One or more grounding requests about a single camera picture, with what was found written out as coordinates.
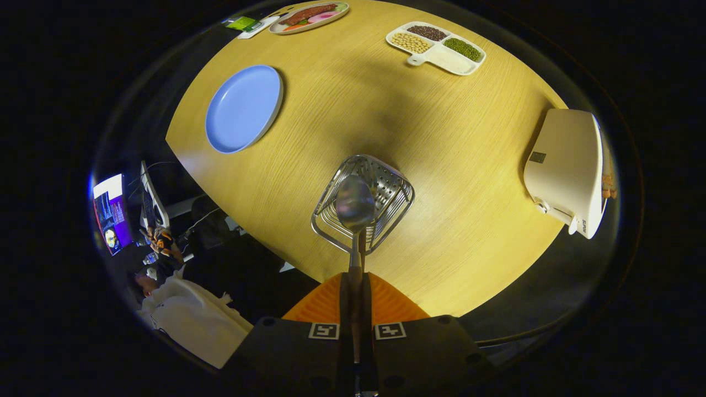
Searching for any plate with steak and vegetables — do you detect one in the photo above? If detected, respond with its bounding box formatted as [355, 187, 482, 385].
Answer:
[269, 1, 350, 36]

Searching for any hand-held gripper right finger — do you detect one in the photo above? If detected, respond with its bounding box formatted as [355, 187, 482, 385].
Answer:
[361, 272, 494, 397]

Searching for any wooden handled spoon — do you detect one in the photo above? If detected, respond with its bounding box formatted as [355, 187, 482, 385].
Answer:
[334, 174, 378, 364]

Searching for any white divided tray with beans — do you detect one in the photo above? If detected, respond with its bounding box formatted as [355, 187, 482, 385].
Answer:
[386, 21, 487, 76]

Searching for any computer monitor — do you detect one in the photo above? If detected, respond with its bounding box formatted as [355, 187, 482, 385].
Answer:
[92, 174, 134, 256]

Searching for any metal wire cutlery basket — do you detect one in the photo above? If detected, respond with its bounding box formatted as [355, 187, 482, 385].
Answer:
[311, 154, 415, 255]

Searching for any white toaster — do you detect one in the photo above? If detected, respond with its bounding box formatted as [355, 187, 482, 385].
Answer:
[524, 109, 607, 239]

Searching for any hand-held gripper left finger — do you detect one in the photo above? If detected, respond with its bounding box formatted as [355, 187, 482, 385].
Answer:
[221, 272, 354, 397]

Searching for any white curved frame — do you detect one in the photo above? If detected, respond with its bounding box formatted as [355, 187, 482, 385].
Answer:
[140, 160, 169, 229]

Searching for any green drink bottle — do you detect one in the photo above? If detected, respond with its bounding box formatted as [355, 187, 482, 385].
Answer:
[225, 15, 263, 32]

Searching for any blue round plate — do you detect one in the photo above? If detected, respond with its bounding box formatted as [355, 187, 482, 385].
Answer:
[205, 65, 284, 154]

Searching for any orange black device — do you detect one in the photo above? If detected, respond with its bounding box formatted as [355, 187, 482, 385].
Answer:
[146, 226, 183, 263]

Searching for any small white tray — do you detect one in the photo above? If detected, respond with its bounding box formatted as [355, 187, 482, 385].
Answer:
[238, 15, 281, 39]

